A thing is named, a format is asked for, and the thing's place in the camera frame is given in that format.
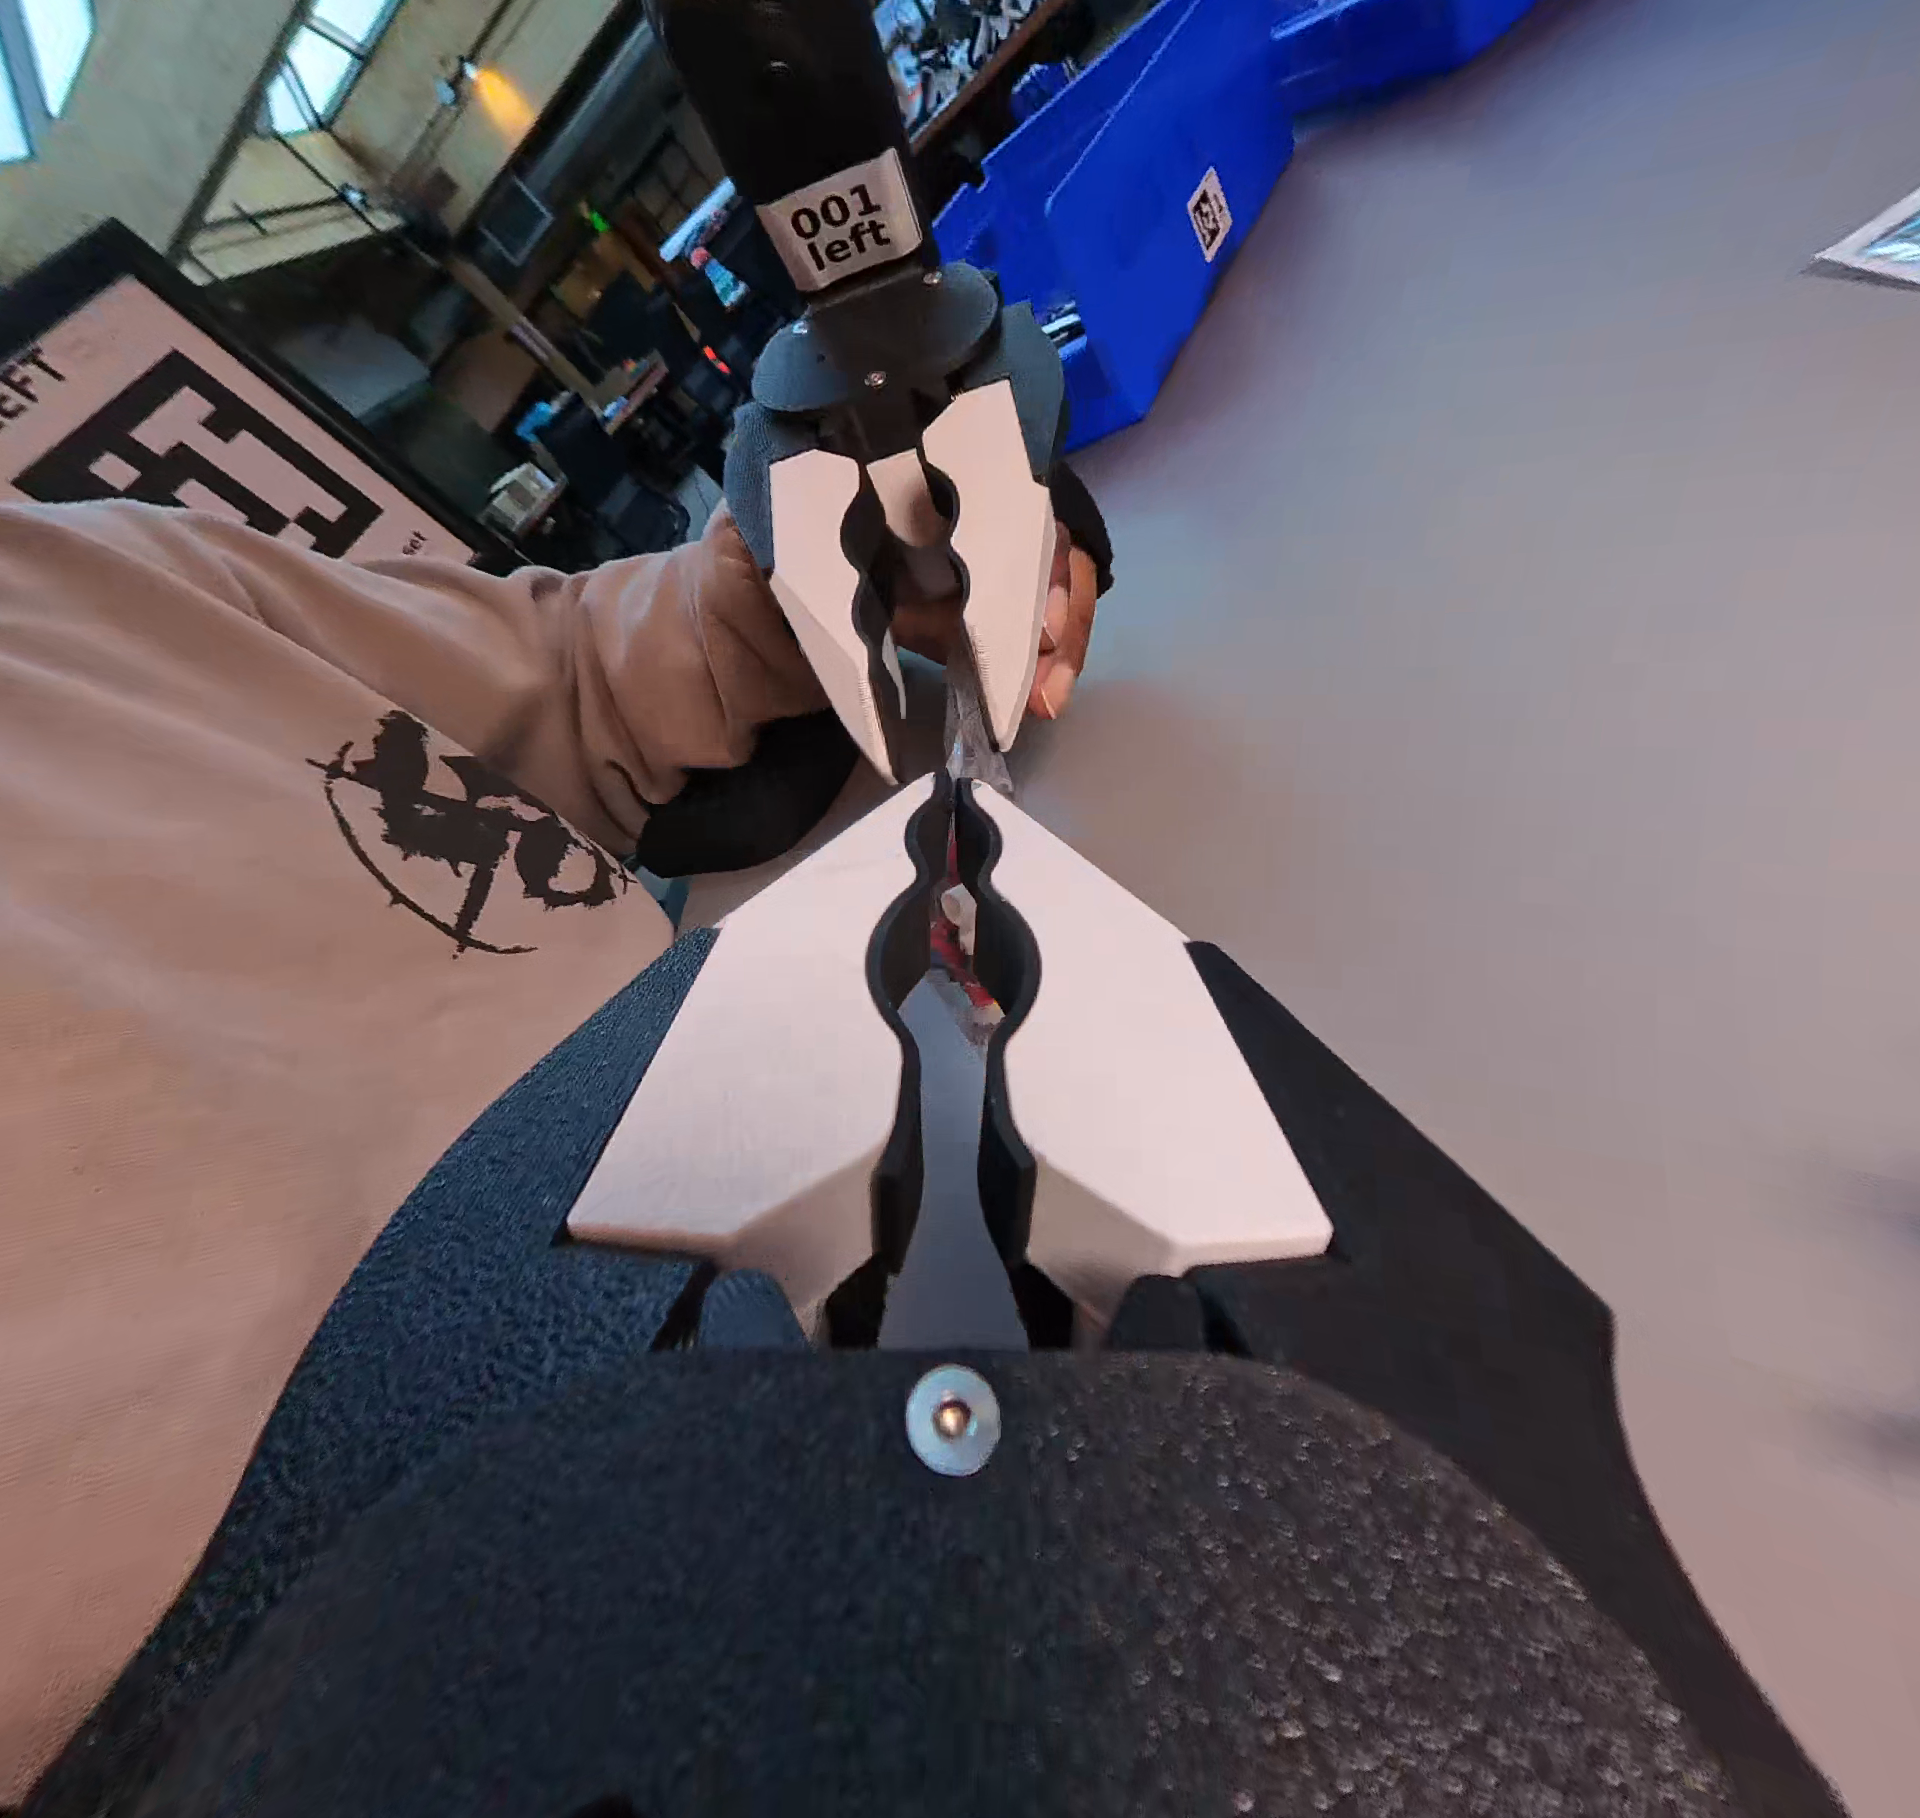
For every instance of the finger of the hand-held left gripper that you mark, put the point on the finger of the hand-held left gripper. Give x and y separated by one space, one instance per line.
998 528
817 573

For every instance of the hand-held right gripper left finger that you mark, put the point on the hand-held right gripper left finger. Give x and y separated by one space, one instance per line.
736 1099

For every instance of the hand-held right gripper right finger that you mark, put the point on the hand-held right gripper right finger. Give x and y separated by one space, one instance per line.
1171 1099

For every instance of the small bag of lego pins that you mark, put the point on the small bag of lego pins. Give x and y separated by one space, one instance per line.
959 933

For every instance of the blue bin with white tag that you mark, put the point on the blue bin with white tag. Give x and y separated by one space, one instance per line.
1139 198

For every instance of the person's left hand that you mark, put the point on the person's left hand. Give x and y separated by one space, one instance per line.
1062 634

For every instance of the black and white sign board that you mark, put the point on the black and white sign board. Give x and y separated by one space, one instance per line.
195 424

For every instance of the holographic sticker sheet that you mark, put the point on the holographic sticker sheet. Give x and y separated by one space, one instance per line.
1874 245

